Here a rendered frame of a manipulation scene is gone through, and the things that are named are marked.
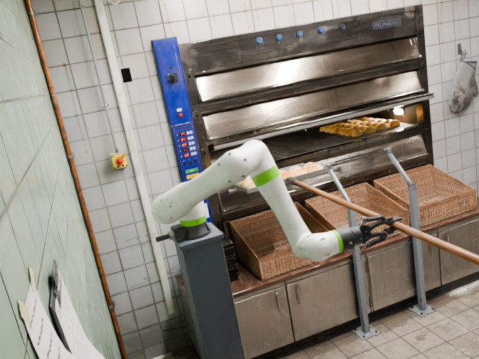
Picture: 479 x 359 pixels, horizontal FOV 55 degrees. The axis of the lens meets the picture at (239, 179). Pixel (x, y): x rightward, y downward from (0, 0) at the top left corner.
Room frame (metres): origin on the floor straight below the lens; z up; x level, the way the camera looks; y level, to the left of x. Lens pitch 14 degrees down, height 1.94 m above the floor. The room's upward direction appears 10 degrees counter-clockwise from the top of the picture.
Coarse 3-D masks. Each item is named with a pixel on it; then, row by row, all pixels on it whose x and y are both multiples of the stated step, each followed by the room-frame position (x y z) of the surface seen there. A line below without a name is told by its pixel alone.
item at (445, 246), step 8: (296, 184) 2.58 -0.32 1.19; (304, 184) 2.50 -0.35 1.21; (312, 192) 2.40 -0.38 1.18; (320, 192) 2.31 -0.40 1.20; (336, 200) 2.15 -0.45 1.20; (344, 200) 2.11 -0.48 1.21; (352, 208) 2.02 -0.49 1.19; (360, 208) 1.97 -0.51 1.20; (368, 216) 1.90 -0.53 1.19; (392, 224) 1.74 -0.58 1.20; (400, 224) 1.71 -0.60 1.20; (408, 232) 1.65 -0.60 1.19; (416, 232) 1.61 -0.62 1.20; (424, 240) 1.57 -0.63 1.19; (432, 240) 1.53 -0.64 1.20; (440, 240) 1.51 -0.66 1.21; (440, 248) 1.49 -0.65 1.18; (448, 248) 1.45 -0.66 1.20; (456, 248) 1.43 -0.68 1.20; (464, 256) 1.38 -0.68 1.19; (472, 256) 1.36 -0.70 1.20
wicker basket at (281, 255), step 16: (240, 224) 3.12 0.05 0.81; (256, 224) 3.15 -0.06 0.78; (272, 224) 3.19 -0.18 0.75; (320, 224) 2.98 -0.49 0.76; (240, 240) 2.95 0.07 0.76; (256, 240) 3.12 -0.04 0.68; (240, 256) 3.02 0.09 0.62; (256, 256) 2.70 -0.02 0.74; (272, 256) 2.71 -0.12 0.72; (288, 256) 2.74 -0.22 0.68; (256, 272) 2.76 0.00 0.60; (272, 272) 2.75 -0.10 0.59
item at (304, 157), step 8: (408, 128) 3.63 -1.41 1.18; (416, 128) 3.65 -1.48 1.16; (376, 136) 3.55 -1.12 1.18; (384, 136) 3.56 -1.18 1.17; (392, 136) 3.58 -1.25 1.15; (344, 144) 3.48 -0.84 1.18; (352, 144) 3.47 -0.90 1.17; (360, 144) 3.49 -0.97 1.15; (312, 152) 3.38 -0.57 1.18; (320, 152) 3.39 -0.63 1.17; (328, 152) 3.41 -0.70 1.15; (280, 160) 3.32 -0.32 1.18; (288, 160) 3.31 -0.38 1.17; (296, 160) 3.33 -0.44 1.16
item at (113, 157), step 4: (120, 152) 2.90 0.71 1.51; (124, 152) 2.91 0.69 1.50; (112, 156) 2.88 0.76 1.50; (116, 156) 2.89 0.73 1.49; (120, 156) 2.90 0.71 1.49; (112, 160) 2.88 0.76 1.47; (116, 160) 2.89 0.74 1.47; (124, 160) 2.90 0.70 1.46; (112, 164) 2.88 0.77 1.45; (116, 164) 2.89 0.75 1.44; (124, 164) 2.90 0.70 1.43; (116, 168) 2.89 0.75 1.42; (120, 168) 2.90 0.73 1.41
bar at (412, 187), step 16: (352, 160) 3.04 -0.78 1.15; (416, 192) 2.92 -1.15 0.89; (416, 208) 2.92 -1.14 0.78; (352, 224) 2.77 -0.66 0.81; (416, 224) 2.92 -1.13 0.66; (416, 240) 2.91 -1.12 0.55; (416, 256) 2.92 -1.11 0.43; (416, 272) 2.94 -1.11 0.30; (416, 304) 3.00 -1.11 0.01; (368, 320) 2.78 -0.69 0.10; (368, 336) 2.73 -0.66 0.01
